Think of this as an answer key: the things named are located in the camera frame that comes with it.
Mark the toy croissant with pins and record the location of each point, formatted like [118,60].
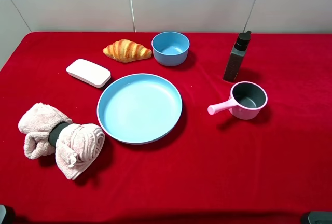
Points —
[126,51]

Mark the large blue plate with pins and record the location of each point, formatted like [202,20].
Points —
[139,108]

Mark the small blue bowl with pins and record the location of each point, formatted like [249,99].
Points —
[170,48]

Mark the white soap box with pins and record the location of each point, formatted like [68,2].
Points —
[89,72]

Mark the red velvet tablecloth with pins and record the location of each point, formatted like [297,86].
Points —
[209,169]

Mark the dark pump bottle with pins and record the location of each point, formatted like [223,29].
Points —
[236,56]

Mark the pink rolled towel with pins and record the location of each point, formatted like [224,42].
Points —
[77,147]

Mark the black towel band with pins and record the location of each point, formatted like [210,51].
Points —
[55,132]

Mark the dark object bottom right corner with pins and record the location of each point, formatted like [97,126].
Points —
[316,217]

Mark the dark object corner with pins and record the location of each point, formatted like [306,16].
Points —
[3,214]
[316,217]

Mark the dark object bottom left corner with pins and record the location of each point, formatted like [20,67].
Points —
[3,214]

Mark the pink saucepan with handle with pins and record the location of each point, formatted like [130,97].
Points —
[246,100]

